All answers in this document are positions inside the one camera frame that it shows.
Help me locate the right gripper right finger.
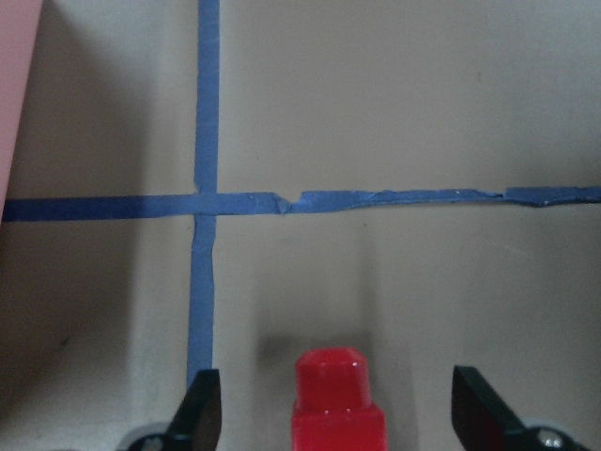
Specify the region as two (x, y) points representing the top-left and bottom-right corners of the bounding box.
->
(451, 365), (587, 451)

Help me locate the pink plastic box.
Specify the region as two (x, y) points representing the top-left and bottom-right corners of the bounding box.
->
(0, 0), (42, 211)

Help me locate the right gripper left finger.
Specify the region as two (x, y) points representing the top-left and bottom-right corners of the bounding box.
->
(166, 369), (222, 451)

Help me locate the red toy block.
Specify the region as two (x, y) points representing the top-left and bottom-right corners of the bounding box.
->
(291, 347), (389, 451)

